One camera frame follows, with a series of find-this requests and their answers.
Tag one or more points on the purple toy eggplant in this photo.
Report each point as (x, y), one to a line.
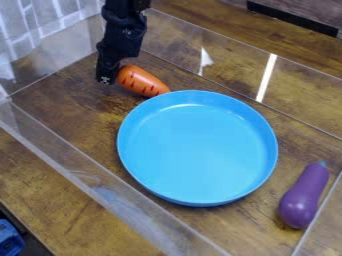
(298, 205)

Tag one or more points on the blue round plastic tray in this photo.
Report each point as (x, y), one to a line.
(196, 147)

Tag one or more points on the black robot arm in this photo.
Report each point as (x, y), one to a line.
(127, 5)

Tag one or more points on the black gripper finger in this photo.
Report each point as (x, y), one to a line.
(107, 70)

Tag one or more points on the blue object at corner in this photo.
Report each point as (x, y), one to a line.
(11, 240)

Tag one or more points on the orange toy carrot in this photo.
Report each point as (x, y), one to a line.
(140, 82)

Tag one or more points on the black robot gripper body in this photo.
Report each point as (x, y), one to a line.
(123, 35)

